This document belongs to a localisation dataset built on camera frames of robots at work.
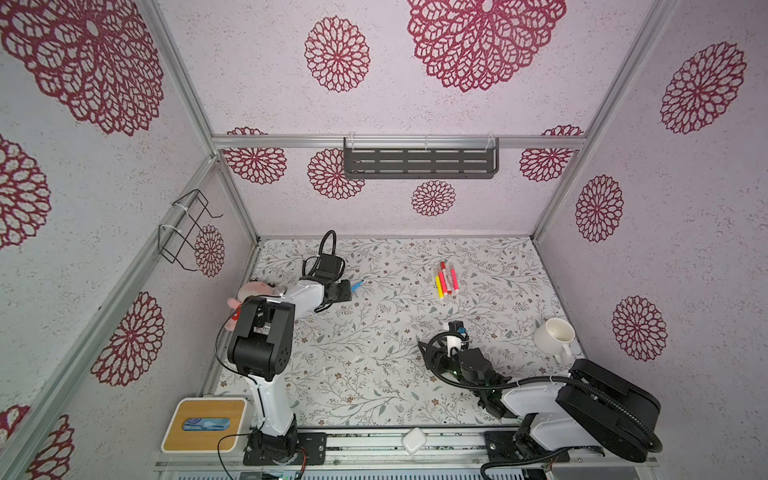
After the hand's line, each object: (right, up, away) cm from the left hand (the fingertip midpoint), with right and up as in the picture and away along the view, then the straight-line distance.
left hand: (342, 296), depth 101 cm
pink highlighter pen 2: (+35, +4, +6) cm, 36 cm away
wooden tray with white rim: (-33, -30, -25) cm, 51 cm away
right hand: (+26, -11, -16) cm, 32 cm away
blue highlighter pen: (+5, +3, +6) cm, 8 cm away
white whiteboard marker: (+37, +6, +8) cm, 38 cm away
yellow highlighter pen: (+34, +4, +6) cm, 34 cm away
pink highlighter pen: (+40, +5, +7) cm, 41 cm away
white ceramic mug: (+68, -12, -7) cm, 69 cm away
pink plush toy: (-27, +3, -6) cm, 28 cm away
